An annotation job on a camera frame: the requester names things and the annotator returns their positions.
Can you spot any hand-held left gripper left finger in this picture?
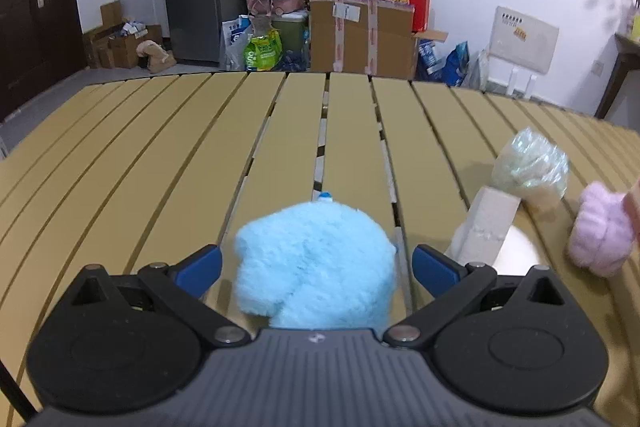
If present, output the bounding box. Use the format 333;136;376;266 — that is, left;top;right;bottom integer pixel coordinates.
70;244;252;349

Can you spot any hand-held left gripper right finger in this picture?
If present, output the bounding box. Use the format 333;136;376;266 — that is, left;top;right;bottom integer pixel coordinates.
382;244;566;349

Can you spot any light blue plush toy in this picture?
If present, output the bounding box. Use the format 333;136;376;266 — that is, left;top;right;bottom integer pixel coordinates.
234;191;398;330

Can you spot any fluffy pink plush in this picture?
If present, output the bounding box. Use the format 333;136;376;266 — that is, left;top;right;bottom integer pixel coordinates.
567;179;638;278

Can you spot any white foam block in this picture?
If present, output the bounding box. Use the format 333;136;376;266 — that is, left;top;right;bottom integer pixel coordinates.
444;187;521;268

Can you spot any white round object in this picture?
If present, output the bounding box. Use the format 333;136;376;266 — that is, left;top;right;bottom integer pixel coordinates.
492;224;548;275

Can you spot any tan folding table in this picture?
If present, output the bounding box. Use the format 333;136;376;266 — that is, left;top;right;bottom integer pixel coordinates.
0;71;640;427

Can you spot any crumpled clear plastic wrap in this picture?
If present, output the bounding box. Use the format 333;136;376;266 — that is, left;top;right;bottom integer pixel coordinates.
491;127;571;210

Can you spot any blue packet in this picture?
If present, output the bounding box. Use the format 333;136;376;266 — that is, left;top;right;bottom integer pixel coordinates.
445;41;471;86
417;39;443;80

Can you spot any beige plush dog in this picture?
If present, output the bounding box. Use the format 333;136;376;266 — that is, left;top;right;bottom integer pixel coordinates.
136;39;177;74

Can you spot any green snack bag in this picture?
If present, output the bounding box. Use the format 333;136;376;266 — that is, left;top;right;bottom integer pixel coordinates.
243;32;283;72

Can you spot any white plastic bag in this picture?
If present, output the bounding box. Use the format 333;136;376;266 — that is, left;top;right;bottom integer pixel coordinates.
221;14;256;70

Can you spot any small cardboard box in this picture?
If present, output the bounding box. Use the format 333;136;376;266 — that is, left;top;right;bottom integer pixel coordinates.
82;0;163;70

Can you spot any large cardboard box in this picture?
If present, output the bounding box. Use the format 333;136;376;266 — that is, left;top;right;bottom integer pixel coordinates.
307;0;448;82

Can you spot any white folding stool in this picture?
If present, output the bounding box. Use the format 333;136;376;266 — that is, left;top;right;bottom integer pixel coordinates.
482;5;560;100

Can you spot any dark green box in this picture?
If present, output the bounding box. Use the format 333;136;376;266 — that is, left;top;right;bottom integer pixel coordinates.
270;10;311;52

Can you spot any dark wooden side table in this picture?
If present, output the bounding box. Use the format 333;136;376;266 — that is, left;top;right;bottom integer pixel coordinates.
594;33;640;122

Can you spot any dark wooden door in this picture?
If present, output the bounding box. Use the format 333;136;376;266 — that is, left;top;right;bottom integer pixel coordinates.
0;0;86;122

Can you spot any black cable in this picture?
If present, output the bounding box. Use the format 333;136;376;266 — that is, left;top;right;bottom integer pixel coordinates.
0;362;36;420

